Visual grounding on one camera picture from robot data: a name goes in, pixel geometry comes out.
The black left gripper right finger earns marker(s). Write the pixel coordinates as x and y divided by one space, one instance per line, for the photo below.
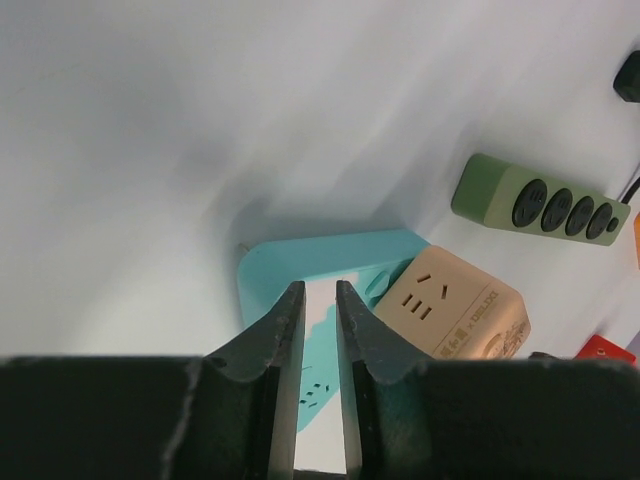
407 415

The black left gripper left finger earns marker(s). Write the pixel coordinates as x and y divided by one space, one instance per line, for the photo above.
228 415

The beige cube socket adapter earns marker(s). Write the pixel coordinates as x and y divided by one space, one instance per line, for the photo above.
451 309

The teal triangular power strip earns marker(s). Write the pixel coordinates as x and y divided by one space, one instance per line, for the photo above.
371 262

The red cube socket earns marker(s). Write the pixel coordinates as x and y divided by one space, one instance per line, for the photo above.
598 347

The green power strip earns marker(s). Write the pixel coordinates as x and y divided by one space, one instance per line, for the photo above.
505 196

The orange power strip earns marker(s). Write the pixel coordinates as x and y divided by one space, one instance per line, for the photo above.
636 236

